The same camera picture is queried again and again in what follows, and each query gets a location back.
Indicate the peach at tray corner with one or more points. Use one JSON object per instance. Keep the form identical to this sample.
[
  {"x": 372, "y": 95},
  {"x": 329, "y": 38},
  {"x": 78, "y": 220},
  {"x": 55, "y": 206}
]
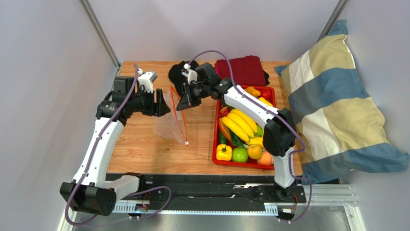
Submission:
[{"x": 266, "y": 159}]

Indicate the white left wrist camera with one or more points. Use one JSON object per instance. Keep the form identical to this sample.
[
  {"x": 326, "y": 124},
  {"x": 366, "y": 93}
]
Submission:
[{"x": 146, "y": 80}]

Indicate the striped blue yellow pillow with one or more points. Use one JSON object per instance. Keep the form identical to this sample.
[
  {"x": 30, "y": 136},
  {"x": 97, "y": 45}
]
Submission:
[{"x": 341, "y": 126}]

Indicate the yellow banana bunch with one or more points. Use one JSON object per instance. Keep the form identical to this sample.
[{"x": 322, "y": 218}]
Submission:
[{"x": 240, "y": 124}]

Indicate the green cucumber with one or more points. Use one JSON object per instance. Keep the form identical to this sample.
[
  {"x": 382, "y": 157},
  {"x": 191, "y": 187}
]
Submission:
[{"x": 222, "y": 138}]

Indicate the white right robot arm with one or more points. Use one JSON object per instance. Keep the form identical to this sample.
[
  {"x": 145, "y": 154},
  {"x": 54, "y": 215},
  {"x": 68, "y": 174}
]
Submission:
[{"x": 279, "y": 132}]

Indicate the yellow bell pepper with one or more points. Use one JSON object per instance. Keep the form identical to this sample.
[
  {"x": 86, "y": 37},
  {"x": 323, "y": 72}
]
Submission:
[{"x": 223, "y": 152}]

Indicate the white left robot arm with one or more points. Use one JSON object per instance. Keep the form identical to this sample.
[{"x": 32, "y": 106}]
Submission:
[{"x": 88, "y": 192}]

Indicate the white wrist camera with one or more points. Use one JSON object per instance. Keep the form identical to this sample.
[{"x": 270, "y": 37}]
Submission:
[
  {"x": 146, "y": 80},
  {"x": 190, "y": 74}
]

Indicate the red plastic tray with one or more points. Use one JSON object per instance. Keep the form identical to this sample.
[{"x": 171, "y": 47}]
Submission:
[{"x": 233, "y": 142}]

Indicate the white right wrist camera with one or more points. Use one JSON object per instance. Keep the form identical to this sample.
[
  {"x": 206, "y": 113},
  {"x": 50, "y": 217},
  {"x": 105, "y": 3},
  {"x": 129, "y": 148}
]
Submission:
[{"x": 190, "y": 74}]

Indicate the yellow mango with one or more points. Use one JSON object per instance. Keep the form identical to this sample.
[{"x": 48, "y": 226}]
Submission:
[{"x": 262, "y": 99}]

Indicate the black mounting base rail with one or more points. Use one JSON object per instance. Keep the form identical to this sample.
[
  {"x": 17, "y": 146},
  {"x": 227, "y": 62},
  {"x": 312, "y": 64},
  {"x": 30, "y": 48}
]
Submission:
[{"x": 216, "y": 193}]

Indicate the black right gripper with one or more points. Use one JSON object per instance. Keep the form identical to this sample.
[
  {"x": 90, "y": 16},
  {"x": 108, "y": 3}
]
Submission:
[{"x": 190, "y": 95}]

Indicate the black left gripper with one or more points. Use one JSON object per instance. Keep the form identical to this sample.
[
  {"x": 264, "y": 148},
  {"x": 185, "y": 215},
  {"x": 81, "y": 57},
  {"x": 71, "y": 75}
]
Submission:
[{"x": 159, "y": 109}]

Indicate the green lime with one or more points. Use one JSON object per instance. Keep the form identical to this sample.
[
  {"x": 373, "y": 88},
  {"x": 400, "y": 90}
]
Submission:
[{"x": 239, "y": 155}]

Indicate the black embroidered baseball cap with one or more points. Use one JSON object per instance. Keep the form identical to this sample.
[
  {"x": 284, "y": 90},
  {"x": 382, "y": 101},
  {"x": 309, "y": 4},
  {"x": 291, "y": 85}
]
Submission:
[{"x": 176, "y": 77}]

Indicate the clear orange zip top bag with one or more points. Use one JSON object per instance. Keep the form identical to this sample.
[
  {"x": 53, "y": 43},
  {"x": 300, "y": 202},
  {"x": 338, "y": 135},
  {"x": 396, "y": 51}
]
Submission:
[{"x": 172, "y": 125}]

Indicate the folded dark red cloth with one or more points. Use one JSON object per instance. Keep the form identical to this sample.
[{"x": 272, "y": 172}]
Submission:
[{"x": 248, "y": 71}]

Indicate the orange fruit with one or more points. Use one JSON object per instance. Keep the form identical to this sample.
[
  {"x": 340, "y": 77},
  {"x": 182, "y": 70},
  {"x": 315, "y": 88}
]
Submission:
[{"x": 254, "y": 152}]

